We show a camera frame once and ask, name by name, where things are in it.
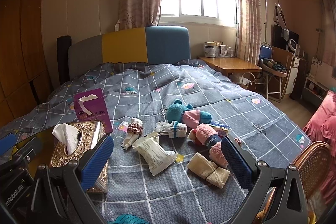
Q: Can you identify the blue Tempo tissue pack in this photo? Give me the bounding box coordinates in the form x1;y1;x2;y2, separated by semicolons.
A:
209;121;230;138

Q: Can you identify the pink towel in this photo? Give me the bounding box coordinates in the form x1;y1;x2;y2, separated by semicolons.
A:
188;124;228;168

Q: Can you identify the white wet wipes packet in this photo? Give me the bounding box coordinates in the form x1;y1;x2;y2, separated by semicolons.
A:
132;132;178;176

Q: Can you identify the white sock blue band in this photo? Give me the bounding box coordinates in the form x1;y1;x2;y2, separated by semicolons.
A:
153;120;187;139

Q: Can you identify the ornate gold tissue box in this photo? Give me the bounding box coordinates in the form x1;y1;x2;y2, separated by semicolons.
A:
50;121;108;193

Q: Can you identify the gold metal tray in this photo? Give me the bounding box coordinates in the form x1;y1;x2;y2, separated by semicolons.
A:
11;127;58;178

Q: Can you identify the beige rolled cloth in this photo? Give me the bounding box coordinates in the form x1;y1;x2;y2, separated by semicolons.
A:
187;152;230;189

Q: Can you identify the wooden wardrobe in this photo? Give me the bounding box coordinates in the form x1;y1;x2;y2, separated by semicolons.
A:
1;0;52;126

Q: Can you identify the purple cardboard box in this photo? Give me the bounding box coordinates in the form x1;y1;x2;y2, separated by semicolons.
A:
74;88;113;133

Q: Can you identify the wicker chair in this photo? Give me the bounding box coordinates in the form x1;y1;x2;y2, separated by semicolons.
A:
293;141;331;200

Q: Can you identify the pink blanket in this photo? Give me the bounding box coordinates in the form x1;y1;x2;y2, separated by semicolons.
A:
303;90;335;204

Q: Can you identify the grey plaid bed quilt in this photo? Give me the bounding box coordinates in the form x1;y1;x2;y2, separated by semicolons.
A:
1;59;310;223

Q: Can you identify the white cabinet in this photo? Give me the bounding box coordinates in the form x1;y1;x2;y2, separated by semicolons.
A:
285;56;306;95

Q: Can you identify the blue folding chair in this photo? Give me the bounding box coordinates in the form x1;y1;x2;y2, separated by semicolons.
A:
259;42;288;103

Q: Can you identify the wooden desk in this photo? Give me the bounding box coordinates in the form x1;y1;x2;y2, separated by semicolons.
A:
198;56;262;76

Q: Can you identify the black rolled mat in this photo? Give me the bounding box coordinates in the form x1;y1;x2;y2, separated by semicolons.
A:
56;36;72;84

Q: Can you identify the pink right curtain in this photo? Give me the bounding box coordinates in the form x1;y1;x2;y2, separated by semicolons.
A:
236;0;262;65

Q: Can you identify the white tin can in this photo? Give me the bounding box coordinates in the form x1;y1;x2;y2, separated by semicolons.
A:
204;42;217;58

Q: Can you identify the small white fan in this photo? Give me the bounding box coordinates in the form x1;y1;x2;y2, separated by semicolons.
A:
286;38;297;54

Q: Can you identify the grey yellow blue headboard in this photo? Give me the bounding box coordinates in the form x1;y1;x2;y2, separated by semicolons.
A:
68;25;191;79

